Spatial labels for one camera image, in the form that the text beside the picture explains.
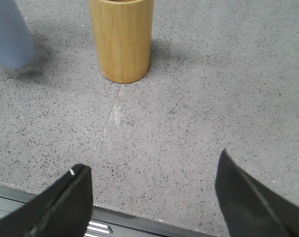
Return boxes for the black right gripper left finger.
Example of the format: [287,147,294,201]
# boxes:
[0,164,93,237]

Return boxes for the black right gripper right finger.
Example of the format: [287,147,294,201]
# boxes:
[215,150,299,237]

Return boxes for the blue plastic cup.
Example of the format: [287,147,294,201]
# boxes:
[0,0,35,69]

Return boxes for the dark cabinet under counter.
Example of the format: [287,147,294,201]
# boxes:
[0,182,214,237]

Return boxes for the bamboo cylindrical holder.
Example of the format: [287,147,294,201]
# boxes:
[88,0,154,84]

